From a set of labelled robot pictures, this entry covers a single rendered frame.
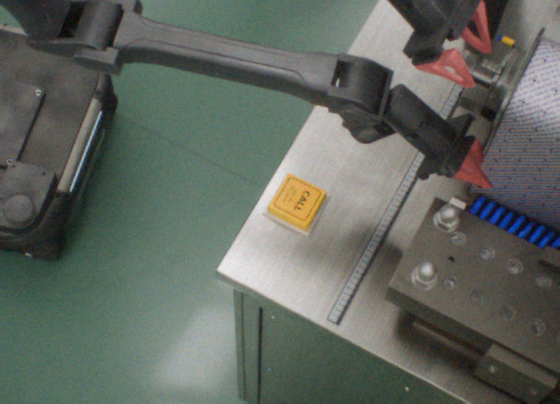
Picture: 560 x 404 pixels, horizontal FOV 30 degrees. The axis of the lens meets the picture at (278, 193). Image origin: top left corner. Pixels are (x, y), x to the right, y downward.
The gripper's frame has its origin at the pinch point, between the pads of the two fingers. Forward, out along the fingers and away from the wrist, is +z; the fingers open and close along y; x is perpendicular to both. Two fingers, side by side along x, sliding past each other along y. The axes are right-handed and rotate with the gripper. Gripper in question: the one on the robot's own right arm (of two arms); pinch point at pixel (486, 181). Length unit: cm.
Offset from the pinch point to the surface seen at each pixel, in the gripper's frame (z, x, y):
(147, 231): -8, -127, -2
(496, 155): -4.6, 7.4, 0.2
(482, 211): 2.7, -2.0, 3.1
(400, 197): -1.6, -19.9, 0.7
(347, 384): 15.4, -39.0, 25.6
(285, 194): -16.7, -25.7, 10.2
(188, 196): -5, -125, -15
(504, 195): 3.2, 0.7, 0.2
